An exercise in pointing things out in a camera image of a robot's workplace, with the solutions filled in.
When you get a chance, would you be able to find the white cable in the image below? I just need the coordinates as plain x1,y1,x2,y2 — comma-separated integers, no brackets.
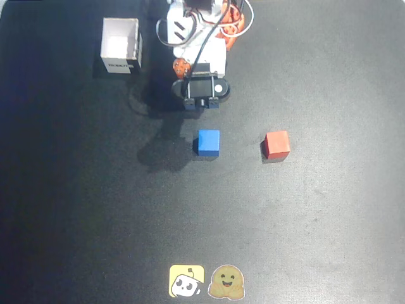
221,0,255,39

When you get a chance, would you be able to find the black gripper-mounted camera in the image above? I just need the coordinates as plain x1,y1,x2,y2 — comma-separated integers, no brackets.
171,70,231,111

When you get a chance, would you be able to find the red cube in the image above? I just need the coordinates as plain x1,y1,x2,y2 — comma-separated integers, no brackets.
263,130,291,160

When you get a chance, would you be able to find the blue cube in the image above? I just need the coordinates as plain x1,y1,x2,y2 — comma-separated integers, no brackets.
196,129,221,157

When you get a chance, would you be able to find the hugging face emoji sticker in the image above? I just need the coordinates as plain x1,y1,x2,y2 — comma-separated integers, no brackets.
207,264,246,300

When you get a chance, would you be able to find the black table mat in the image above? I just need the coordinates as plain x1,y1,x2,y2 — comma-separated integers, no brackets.
0,0,405,304

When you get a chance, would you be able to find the black cable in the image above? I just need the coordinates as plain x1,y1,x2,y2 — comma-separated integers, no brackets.
184,0,234,79

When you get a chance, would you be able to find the white open cardboard box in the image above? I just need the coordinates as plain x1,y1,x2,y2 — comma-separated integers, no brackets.
100,17,144,75

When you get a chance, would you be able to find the yellow robot face sticker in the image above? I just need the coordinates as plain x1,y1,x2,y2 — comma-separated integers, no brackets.
168,264,206,298

